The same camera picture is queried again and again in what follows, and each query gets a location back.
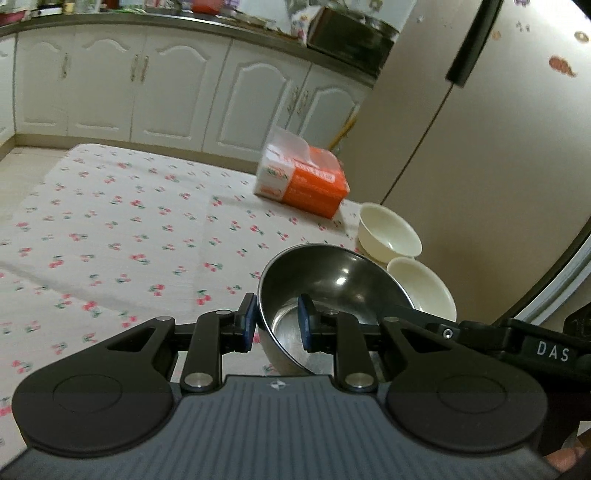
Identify stainless steel bowl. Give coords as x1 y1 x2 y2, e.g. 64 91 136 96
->
257 244 414 376

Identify cream bowl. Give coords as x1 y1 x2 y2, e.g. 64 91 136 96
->
387 257 457 322
358 203 423 263

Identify white kitchen cabinets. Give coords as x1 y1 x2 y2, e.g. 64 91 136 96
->
1 17 370 162

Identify person's hand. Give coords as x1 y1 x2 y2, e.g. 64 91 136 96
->
545 430 590 473

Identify cherry print tablecloth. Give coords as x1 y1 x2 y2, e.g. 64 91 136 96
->
1 144 360 463

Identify orange white tissue pack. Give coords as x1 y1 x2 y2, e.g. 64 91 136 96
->
253 127 349 219

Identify beige refrigerator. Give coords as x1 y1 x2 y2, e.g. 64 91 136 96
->
342 1 590 323

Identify dark metal tray box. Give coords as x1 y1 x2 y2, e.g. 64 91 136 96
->
305 6 400 77

